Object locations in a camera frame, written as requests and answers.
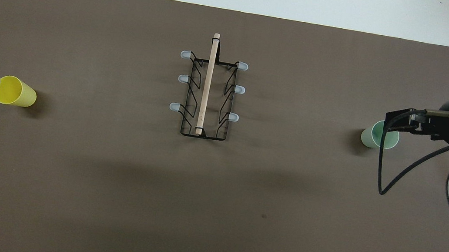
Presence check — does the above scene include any pale green plastic cup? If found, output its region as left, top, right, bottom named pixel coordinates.
left=359, top=118, right=402, bottom=151

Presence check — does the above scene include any brown table mat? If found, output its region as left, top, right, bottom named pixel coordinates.
left=0, top=0, right=449, bottom=252

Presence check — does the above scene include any black wire cup rack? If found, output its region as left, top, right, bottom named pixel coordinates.
left=165, top=28, right=253, bottom=144

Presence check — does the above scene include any yellow plastic cup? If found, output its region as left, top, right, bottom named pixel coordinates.
left=0, top=74, right=39, bottom=109

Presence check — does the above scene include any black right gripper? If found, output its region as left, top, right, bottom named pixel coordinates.
left=395, top=89, right=449, bottom=144

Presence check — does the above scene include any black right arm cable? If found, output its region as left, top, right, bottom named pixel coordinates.
left=375, top=103, right=449, bottom=205

